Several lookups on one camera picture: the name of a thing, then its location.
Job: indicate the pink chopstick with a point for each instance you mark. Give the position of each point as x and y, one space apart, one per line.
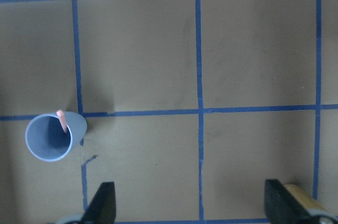
61 116

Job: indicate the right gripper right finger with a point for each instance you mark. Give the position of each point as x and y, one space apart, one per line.
281 207

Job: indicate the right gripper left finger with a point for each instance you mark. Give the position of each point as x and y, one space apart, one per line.
102 208

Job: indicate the light blue plastic cup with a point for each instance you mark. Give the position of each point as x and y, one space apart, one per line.
46 139

